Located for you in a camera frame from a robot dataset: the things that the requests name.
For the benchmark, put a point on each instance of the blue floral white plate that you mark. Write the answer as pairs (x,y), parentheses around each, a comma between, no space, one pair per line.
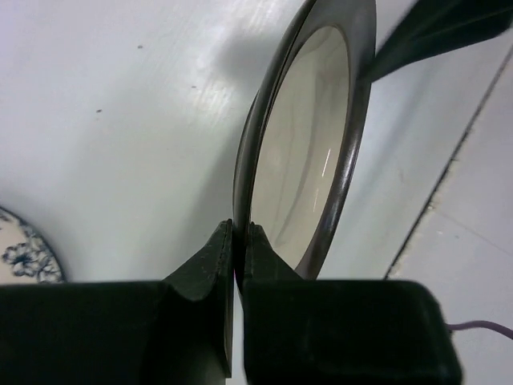
(26,258)

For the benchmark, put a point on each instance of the silver rimmed cream plate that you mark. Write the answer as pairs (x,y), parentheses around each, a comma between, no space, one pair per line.
(302,134)

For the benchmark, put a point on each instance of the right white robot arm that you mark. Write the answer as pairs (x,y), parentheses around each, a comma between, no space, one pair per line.
(432,28)

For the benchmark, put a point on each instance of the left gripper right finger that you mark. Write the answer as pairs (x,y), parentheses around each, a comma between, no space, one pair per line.
(339,331)

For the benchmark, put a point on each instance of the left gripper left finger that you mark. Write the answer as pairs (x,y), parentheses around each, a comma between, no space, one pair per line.
(174,331)

